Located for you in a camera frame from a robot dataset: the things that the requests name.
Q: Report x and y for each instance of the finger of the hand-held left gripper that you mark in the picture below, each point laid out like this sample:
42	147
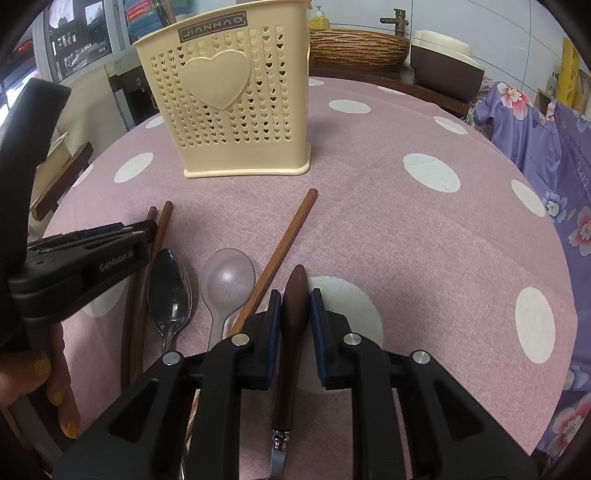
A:
111	228
92	244

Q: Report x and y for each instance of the yellow soap bottle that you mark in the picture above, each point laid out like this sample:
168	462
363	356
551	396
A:
318	18

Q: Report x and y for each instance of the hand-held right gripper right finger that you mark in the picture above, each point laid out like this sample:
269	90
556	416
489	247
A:
316	332

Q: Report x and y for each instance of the bronze faucet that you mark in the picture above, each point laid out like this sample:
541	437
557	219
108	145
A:
399	21

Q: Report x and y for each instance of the brown rice cooker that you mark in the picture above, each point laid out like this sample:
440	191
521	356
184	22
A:
443	64

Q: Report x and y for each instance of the matte grey spoon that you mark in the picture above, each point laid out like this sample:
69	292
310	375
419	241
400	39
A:
229	281

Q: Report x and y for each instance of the yellow roll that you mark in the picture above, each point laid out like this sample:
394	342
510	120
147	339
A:
569	69

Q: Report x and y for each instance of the woven brown sink basin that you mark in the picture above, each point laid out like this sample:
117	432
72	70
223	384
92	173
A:
360	46

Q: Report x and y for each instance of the window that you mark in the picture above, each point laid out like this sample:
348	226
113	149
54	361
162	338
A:
78	46

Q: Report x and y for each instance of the person's left hand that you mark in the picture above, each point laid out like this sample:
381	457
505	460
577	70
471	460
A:
27	374

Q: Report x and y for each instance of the dark wooden chair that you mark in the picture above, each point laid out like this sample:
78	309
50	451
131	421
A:
64	175

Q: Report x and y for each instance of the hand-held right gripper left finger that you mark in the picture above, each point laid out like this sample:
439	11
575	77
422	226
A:
275	332

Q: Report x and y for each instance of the small wooden box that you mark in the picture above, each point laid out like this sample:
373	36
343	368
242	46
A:
546	99

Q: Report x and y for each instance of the wooden counter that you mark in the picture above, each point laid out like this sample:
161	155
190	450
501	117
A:
351	73

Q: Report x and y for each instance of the blue water jug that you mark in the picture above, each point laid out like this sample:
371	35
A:
138	11

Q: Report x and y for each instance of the water dispenser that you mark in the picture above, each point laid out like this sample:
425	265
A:
134	87

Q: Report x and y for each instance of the cream plastic utensil holder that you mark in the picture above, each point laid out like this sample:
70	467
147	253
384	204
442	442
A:
217	78

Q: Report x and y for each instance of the purple floral cloth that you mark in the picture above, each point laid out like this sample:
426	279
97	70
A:
568	152

